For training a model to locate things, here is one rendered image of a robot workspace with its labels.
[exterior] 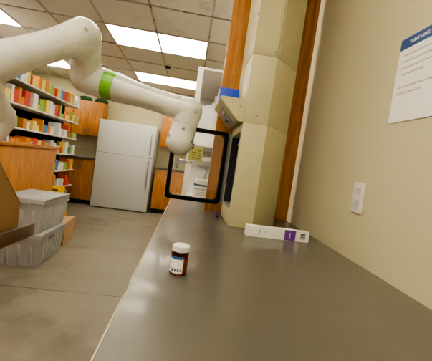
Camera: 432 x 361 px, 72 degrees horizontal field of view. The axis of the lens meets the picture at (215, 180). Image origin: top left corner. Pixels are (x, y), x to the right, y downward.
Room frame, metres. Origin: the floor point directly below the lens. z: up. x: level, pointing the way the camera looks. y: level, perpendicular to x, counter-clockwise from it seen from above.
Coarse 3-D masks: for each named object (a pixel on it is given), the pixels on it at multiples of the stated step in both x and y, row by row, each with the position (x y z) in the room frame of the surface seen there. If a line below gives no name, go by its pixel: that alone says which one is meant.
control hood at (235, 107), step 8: (224, 96) 1.31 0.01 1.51; (216, 104) 1.50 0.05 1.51; (224, 104) 1.32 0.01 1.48; (232, 104) 1.31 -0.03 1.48; (240, 104) 1.31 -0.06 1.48; (216, 112) 1.62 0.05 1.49; (232, 112) 1.31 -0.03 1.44; (240, 112) 1.31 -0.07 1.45; (232, 120) 1.40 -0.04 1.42; (240, 120) 1.31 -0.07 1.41; (232, 128) 1.59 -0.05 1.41
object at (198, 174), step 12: (204, 144) 1.61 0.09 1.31; (216, 144) 1.61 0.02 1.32; (180, 156) 1.60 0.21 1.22; (192, 156) 1.60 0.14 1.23; (204, 156) 1.61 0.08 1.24; (216, 156) 1.62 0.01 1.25; (180, 168) 1.60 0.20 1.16; (192, 168) 1.60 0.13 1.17; (204, 168) 1.61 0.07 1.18; (216, 168) 1.62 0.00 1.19; (180, 180) 1.60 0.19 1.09; (192, 180) 1.60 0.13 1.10; (204, 180) 1.61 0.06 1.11; (216, 180) 1.62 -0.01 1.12; (180, 192) 1.60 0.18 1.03; (192, 192) 1.61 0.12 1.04; (204, 192) 1.61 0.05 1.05
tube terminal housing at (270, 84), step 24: (264, 72) 1.32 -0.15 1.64; (288, 72) 1.42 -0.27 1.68; (240, 96) 1.52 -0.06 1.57; (264, 96) 1.32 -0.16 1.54; (288, 96) 1.44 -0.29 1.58; (264, 120) 1.32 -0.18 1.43; (288, 120) 1.47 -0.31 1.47; (240, 144) 1.32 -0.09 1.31; (264, 144) 1.33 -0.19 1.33; (240, 168) 1.32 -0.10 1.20; (264, 168) 1.35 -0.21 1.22; (240, 192) 1.32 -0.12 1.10; (264, 192) 1.38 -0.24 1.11; (240, 216) 1.32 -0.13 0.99; (264, 216) 1.40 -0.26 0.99
